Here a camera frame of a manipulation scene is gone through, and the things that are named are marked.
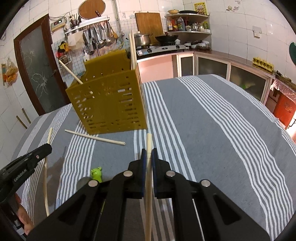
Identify green frog handle utensil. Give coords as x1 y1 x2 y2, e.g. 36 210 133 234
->
90 167 102 183

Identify wooden chopstick pair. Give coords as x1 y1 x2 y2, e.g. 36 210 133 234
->
43 127 53 216
145 133 152 241

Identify kitchen counter cabinets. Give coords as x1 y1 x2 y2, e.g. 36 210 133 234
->
137 50 274 104

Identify hanging kitchen utensils rack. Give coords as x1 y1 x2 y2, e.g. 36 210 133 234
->
64 16 119 55

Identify person left hand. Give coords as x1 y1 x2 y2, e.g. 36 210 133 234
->
15 193 34 235

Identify wooden chopstick on cloth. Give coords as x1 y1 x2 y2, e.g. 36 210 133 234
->
65 129 126 146

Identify grey white striped tablecloth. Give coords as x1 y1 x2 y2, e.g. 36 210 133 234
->
12 75 295 240

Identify hanging plastic bags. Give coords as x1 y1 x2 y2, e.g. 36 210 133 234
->
1 58 19 86

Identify yellow perforated utensil basket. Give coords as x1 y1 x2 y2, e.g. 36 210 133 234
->
66 50 147 135

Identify red box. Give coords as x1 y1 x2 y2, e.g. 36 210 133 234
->
273 92 295 129

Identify yellow egg tray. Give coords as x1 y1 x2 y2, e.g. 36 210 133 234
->
252 57 274 73

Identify gas stove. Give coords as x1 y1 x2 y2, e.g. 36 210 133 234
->
136 45 186 58

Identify black wok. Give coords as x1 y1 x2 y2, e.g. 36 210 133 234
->
155 35 178 46

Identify steel cooking pot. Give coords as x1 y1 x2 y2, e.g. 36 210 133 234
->
133 33 151 48

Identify round wooden board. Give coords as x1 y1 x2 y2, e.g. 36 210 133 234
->
78 0 106 20

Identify wooden cutting board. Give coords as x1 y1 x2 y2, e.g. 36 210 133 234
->
135 13 164 42

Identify corner wall shelf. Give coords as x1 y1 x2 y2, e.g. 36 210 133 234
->
165 11 212 50

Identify green round wall hanger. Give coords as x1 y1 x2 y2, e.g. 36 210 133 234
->
289 42 296 65

